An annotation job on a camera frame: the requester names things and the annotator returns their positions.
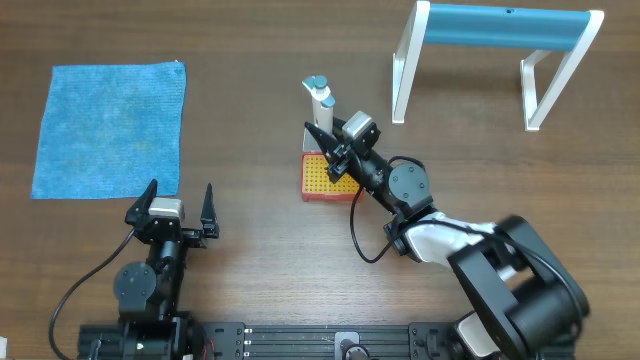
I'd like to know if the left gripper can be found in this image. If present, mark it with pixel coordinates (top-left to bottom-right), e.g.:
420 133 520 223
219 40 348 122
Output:
124 178 221 250

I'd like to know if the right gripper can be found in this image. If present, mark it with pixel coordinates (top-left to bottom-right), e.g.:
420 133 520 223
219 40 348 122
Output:
304 117 390 195

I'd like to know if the white pipette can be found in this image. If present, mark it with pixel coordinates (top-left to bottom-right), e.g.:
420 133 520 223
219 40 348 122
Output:
301 74 337 139

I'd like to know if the red and yellow tip box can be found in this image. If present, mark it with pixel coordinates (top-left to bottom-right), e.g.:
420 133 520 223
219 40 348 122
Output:
300 127 366 204

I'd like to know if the blue cloth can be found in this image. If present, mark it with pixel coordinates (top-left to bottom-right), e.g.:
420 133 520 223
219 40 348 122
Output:
29 60 188 201

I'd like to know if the white and blue stand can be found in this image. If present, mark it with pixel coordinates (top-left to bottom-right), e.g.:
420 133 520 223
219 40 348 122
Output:
391 0 605 133

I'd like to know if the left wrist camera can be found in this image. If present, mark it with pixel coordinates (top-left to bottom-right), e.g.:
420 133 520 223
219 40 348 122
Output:
148 196 186 224

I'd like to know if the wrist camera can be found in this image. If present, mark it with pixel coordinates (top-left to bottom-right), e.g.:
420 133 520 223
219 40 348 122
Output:
148 196 186 224
341 110 376 143

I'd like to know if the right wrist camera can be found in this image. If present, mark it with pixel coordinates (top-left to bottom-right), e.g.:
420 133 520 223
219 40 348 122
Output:
341 110 376 143

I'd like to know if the black cable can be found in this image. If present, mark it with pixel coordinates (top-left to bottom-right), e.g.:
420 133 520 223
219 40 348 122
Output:
348 155 427 265
48 228 137 360

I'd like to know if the mounting rail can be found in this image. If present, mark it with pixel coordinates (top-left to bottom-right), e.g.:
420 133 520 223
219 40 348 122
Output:
77 322 576 360

